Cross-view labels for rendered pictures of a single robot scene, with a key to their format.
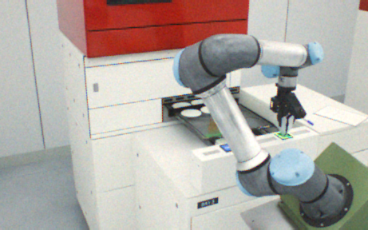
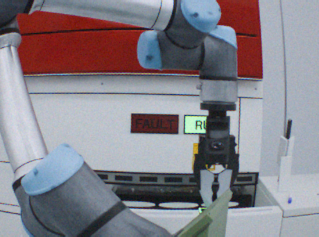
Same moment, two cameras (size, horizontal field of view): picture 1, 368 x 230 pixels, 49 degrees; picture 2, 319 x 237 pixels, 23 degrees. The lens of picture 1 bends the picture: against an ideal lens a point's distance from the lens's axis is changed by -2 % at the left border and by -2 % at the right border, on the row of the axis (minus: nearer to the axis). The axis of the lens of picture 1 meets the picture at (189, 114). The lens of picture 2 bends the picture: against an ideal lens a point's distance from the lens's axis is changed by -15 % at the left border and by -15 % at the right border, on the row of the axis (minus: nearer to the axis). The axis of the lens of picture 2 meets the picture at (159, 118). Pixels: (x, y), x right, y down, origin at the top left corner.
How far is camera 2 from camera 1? 1.12 m
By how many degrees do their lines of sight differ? 32
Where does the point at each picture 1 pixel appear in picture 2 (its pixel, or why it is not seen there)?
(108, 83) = not seen: hidden behind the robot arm
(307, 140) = (254, 222)
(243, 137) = (12, 127)
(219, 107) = not seen: outside the picture
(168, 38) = (93, 52)
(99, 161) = not seen: outside the picture
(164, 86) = (91, 147)
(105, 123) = not seen: outside the picture
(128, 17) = (34, 19)
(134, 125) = not seen: hidden behind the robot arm
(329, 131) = (305, 208)
